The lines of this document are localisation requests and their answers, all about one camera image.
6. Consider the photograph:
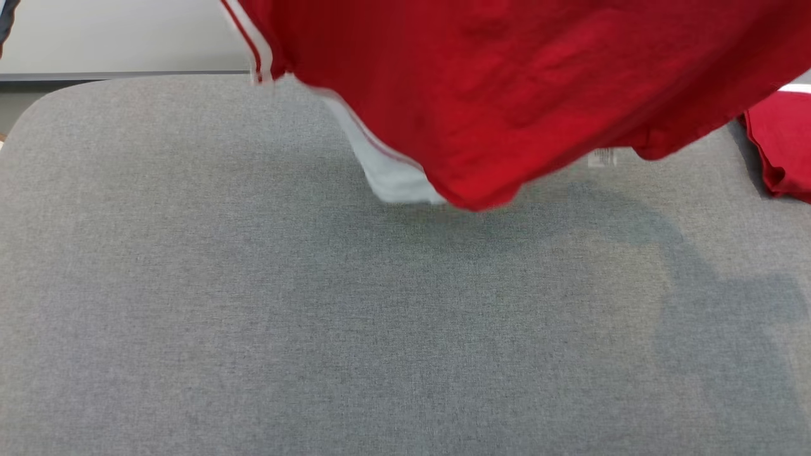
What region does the grey wall baseboard strip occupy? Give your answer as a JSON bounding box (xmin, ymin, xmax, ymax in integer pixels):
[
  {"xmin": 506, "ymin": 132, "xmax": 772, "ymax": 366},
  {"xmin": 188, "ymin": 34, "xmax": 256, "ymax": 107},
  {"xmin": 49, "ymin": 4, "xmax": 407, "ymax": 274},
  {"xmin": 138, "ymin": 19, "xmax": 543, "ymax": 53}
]
[{"xmin": 0, "ymin": 70, "xmax": 251, "ymax": 82}]

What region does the red shorts white hem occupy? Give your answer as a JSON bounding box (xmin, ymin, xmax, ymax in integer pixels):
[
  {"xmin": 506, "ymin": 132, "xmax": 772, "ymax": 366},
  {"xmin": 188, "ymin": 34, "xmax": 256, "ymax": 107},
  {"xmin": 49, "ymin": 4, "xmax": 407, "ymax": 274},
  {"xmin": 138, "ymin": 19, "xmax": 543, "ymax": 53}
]
[{"xmin": 741, "ymin": 82, "xmax": 811, "ymax": 205}]

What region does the red white lettered jersey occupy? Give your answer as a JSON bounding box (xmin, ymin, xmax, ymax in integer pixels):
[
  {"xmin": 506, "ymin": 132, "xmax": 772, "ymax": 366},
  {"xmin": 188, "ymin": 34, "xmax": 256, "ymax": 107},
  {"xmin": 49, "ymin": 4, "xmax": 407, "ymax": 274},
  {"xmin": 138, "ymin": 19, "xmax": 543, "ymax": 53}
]
[{"xmin": 219, "ymin": 0, "xmax": 811, "ymax": 213}]

